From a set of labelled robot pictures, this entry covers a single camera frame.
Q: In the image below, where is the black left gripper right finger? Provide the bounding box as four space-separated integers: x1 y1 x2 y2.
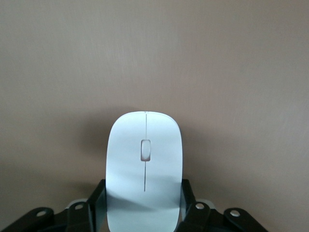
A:
178 178 227 232

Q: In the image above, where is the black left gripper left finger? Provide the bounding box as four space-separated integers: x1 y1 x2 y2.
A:
55 179 107 232

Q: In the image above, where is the white computer mouse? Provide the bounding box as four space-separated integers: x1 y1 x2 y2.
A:
105 111 183 232

